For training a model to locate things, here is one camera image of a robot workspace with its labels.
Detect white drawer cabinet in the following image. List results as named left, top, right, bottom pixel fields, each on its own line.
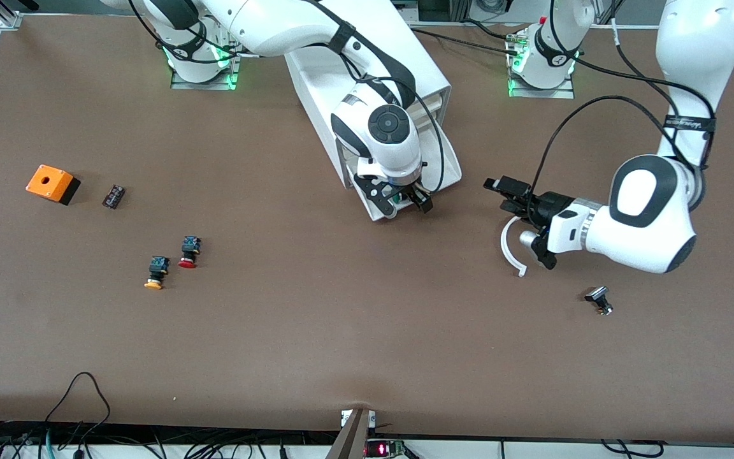
left=284, top=25, right=452, bottom=191

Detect black pushbutton with white cap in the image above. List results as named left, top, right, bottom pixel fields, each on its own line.
left=584, top=286, right=614, bottom=316

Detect red mushroom pushbutton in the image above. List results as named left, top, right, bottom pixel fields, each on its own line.
left=178, top=236, right=202, bottom=269

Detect yellow mushroom pushbutton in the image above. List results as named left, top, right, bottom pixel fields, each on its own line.
left=144, top=256, right=170, bottom=291

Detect small device with red light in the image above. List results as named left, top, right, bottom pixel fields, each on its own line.
left=366, top=439, right=409, bottom=458

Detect white semicircular plastic bracket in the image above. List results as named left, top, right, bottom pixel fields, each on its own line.
left=500, top=215, right=528, bottom=278

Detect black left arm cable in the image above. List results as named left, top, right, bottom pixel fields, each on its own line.
left=533, top=0, right=718, bottom=195

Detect black cable behind cabinet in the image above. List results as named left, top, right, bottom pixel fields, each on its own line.
left=405, top=19, right=533, bottom=44

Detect grey metal camera post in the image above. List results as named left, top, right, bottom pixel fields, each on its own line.
left=326, top=408, right=371, bottom=459

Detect orange button enclosure box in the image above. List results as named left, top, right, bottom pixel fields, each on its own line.
left=25, top=164, right=81, bottom=206

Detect tangled black floor cables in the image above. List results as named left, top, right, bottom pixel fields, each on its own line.
left=0, top=421, right=342, bottom=459

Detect thin black looped cable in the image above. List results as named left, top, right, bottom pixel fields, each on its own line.
left=44, top=372, right=112, bottom=441

